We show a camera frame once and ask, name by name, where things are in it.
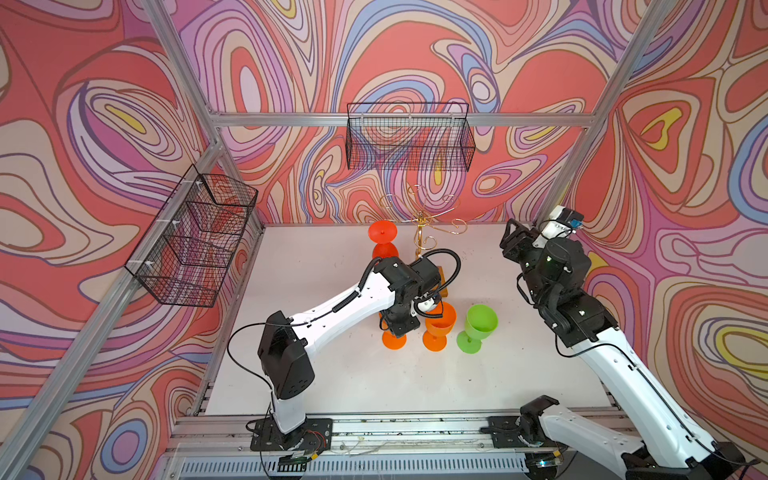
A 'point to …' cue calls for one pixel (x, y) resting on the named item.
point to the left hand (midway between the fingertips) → (403, 328)
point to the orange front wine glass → (390, 341)
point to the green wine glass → (481, 323)
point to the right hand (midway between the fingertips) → (515, 232)
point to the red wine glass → (383, 233)
